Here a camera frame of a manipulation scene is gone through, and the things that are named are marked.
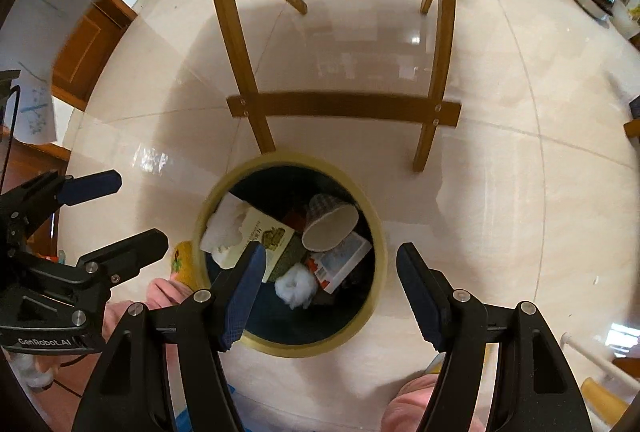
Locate white wall poster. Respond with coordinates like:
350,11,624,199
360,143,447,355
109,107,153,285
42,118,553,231
17,62,55,144

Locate pink pajama pants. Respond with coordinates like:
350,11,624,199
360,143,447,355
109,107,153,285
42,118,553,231
102,277,481,432

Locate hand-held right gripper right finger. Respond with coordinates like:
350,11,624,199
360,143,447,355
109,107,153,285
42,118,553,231
396,242,593,432

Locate blue white printed box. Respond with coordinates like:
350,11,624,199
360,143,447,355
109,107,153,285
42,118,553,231
307,231,375,295

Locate wooden door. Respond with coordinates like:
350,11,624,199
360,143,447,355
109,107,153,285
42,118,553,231
50,0,138,113

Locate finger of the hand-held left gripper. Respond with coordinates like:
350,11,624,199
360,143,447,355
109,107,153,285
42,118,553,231
0,169,122,259
75,228,170,286

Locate dark round bin yellow rim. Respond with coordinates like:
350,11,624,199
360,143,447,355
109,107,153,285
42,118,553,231
192,153,388,359

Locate wooden table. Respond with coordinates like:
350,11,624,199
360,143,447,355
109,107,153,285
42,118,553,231
200,0,463,173

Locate white stool frame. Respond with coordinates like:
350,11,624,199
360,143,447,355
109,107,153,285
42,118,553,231
560,332,631,383

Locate green cream box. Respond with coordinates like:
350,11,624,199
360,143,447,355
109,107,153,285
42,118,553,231
237,207,303,285

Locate yellow plastic stool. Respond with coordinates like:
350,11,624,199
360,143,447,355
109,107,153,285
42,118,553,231
580,377,632,420

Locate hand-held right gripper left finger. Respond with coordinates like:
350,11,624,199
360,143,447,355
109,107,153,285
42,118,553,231
72,242,268,432

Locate checked paper cup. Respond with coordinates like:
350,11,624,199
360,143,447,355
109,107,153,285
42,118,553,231
300,193,360,253

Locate white tissue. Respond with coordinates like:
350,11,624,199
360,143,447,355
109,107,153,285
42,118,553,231
274,262,318,310

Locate yellow slipper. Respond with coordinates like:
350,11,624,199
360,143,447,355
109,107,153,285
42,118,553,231
167,239,201,285

